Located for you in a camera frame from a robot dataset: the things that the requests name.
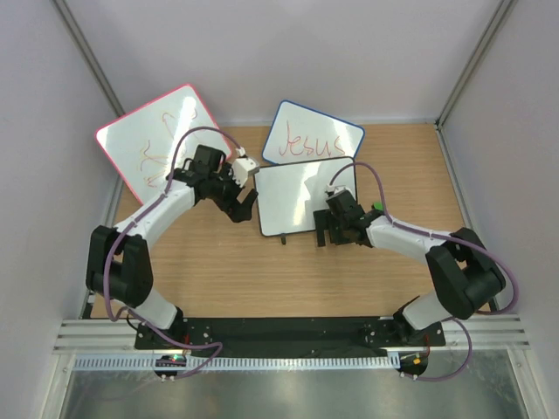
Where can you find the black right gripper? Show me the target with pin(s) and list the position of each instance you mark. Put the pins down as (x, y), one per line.
(322, 218)

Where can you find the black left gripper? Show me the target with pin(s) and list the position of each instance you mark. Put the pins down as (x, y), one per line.
(238, 211)

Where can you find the black framed whiteboard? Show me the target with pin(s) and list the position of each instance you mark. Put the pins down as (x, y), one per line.
(290, 194)

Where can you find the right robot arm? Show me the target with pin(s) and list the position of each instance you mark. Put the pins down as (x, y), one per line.
(463, 276)

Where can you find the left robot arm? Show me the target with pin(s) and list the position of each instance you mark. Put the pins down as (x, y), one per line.
(119, 266)

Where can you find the blue framed whiteboard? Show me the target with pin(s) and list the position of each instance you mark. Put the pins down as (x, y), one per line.
(299, 133)

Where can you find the pink framed whiteboard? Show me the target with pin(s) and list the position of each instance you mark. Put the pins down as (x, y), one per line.
(142, 144)

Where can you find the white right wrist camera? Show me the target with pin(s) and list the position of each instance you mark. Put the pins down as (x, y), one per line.
(333, 190)

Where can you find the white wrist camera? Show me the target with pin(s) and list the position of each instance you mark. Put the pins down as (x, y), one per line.
(243, 168)
(333, 190)

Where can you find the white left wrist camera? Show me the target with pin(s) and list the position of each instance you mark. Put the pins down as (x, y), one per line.
(243, 168)

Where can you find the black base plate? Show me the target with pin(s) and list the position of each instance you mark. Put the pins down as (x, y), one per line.
(279, 333)

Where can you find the slotted cable duct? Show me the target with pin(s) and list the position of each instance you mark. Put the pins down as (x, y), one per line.
(174, 362)

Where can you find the aluminium frame rail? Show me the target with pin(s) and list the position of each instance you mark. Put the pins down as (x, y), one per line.
(94, 336)

